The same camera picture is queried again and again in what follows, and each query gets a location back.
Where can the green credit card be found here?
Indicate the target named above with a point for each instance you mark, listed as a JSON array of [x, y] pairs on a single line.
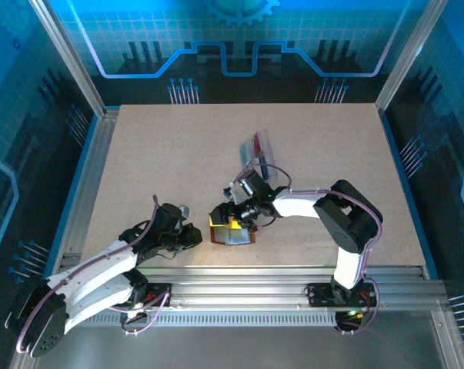
[[247, 153]]

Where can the dark blue credit card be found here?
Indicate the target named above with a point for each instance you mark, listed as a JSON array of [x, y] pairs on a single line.
[[266, 173]]

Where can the aluminium frame post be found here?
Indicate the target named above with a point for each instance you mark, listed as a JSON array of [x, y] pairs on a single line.
[[408, 57], [71, 57]]

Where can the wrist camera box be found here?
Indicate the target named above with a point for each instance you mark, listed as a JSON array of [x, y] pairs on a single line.
[[184, 210], [235, 197]]

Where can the grey metal panel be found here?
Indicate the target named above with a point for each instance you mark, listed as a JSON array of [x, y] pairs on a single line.
[[235, 350]]

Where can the clear plastic card tray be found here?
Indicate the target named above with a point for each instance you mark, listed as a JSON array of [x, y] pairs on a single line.
[[270, 146]]

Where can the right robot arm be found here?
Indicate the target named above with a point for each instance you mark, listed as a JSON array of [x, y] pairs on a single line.
[[351, 227]]

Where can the brown leather card holder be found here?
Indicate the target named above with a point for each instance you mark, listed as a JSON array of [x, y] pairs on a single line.
[[231, 237]]

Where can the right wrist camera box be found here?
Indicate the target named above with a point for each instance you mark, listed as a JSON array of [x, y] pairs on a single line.
[[235, 197]]

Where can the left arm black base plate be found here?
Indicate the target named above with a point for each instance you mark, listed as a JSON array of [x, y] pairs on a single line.
[[158, 298]]

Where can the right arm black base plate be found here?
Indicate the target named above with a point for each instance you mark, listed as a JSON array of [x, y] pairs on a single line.
[[318, 296]]

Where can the aluminium frame rail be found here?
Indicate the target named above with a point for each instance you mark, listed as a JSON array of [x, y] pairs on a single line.
[[235, 288]]

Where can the red credit card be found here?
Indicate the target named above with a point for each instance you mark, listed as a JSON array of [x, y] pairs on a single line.
[[259, 143]]

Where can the aluminium side rail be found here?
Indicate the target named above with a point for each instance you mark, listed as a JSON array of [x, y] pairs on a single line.
[[100, 153]]

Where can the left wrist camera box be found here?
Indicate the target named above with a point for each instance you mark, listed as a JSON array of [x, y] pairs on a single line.
[[184, 210]]

